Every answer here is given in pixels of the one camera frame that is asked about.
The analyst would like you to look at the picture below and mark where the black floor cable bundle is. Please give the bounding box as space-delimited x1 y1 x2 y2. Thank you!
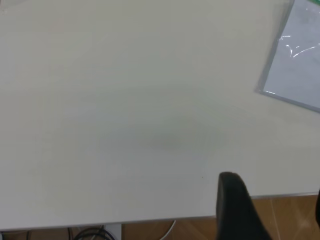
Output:
67 224 114 240

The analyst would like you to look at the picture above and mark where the white table leg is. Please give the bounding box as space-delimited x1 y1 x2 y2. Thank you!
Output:
104 223 123 240

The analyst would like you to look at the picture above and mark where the transparent zip bag green zipper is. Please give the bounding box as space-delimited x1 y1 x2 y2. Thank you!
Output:
254 0 320 112

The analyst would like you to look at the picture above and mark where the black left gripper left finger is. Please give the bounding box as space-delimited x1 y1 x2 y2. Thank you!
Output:
215 171 274 240

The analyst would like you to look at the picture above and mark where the white floor cable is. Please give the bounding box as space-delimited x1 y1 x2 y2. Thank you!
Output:
160 219 177 240

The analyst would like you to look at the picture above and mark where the white paper sheet stack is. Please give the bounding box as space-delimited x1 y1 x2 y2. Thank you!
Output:
263 1 320 109

